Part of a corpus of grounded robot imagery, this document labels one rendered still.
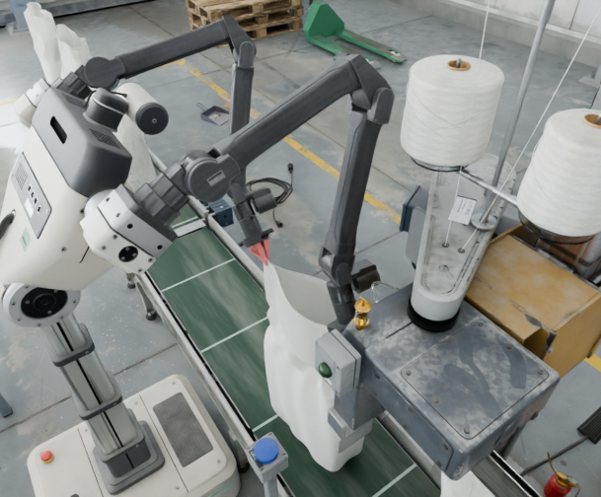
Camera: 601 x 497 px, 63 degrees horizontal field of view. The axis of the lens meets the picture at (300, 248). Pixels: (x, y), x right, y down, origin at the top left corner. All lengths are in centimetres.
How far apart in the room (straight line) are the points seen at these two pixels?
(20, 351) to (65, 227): 190
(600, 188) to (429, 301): 30
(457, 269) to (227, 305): 148
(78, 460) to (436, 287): 159
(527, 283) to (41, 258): 97
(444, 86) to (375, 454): 130
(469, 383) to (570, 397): 182
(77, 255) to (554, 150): 88
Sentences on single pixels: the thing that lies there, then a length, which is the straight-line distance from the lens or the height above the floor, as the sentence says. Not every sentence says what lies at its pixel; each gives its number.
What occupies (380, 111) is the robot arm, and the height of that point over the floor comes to 158.
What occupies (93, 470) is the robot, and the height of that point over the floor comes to 26.
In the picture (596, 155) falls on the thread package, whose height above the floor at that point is 167.
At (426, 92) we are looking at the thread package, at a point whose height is 166.
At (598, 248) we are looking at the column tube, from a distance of 110.
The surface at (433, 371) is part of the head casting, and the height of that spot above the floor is 134.
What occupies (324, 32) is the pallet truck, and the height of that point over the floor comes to 10.
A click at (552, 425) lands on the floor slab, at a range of 254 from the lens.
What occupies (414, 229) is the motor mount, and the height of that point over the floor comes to 125.
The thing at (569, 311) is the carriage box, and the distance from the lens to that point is 103.
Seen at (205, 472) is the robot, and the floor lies 26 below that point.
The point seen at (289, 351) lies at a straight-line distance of 147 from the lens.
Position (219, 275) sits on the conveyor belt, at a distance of 237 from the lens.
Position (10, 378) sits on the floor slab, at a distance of 282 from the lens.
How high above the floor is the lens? 202
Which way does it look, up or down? 41 degrees down
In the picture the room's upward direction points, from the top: 1 degrees counter-clockwise
